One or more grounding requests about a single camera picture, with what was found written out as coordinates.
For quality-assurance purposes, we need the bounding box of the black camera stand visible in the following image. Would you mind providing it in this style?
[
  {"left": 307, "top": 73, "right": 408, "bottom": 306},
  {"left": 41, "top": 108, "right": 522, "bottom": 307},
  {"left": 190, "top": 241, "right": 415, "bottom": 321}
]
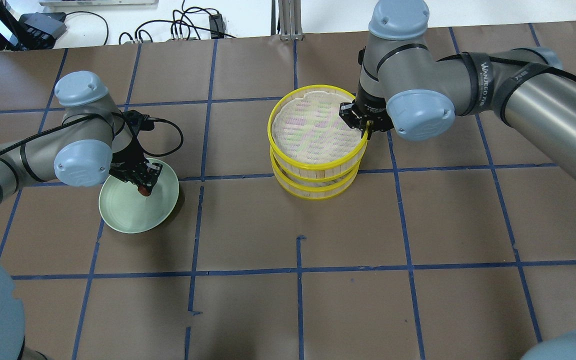
[{"left": 0, "top": 0, "right": 67, "bottom": 51}]

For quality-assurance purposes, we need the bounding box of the black power adapter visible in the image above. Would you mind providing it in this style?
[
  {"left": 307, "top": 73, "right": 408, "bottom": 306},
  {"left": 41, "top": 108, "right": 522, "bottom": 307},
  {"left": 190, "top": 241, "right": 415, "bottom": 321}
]
[{"left": 208, "top": 13, "right": 226, "bottom": 39}]

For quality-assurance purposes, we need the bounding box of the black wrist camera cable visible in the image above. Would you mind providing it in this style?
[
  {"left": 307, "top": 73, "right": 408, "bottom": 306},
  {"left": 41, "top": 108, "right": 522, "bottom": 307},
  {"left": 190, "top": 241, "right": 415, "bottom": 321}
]
[{"left": 118, "top": 111, "right": 185, "bottom": 163}]

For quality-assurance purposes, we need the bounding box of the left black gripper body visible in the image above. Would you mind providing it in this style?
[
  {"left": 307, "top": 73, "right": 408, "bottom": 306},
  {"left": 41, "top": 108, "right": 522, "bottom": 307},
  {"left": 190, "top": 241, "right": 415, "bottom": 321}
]
[{"left": 109, "top": 150, "right": 163, "bottom": 186}]

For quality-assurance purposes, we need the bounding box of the light green plate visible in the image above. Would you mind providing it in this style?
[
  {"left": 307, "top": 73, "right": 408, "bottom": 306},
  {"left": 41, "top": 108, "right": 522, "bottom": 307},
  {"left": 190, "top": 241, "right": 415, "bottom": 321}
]
[{"left": 98, "top": 157, "right": 180, "bottom": 234}]

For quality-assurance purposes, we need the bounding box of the brown bun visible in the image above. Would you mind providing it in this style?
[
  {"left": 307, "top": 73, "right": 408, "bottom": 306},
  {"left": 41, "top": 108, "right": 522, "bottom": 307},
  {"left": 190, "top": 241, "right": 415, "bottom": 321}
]
[{"left": 137, "top": 185, "right": 152, "bottom": 198}]

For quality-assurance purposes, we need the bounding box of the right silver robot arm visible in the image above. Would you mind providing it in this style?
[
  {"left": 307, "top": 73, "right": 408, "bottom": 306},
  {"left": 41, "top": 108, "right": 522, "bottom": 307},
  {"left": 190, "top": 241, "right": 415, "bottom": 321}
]
[{"left": 339, "top": 0, "right": 576, "bottom": 180}]

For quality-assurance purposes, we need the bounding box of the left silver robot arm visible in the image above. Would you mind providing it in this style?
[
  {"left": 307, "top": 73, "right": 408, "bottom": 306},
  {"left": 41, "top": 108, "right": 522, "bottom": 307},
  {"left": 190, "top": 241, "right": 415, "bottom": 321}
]
[{"left": 0, "top": 70, "right": 163, "bottom": 205}]

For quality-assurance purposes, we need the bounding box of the aluminium frame post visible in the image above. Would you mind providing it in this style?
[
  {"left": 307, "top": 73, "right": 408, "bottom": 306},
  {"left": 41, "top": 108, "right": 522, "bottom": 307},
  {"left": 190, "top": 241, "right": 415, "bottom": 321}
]
[{"left": 277, "top": 0, "right": 304, "bottom": 42}]

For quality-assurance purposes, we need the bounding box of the yellow steamer layer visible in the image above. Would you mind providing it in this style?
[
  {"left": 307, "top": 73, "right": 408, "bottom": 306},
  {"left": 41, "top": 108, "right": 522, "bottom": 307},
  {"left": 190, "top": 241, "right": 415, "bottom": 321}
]
[
  {"left": 272, "top": 162, "right": 359, "bottom": 201},
  {"left": 266, "top": 84, "right": 368, "bottom": 186}
]

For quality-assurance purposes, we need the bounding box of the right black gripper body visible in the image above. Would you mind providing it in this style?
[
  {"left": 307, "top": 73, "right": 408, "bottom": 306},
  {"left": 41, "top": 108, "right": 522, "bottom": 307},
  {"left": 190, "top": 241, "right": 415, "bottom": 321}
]
[{"left": 338, "top": 97, "right": 394, "bottom": 133}]

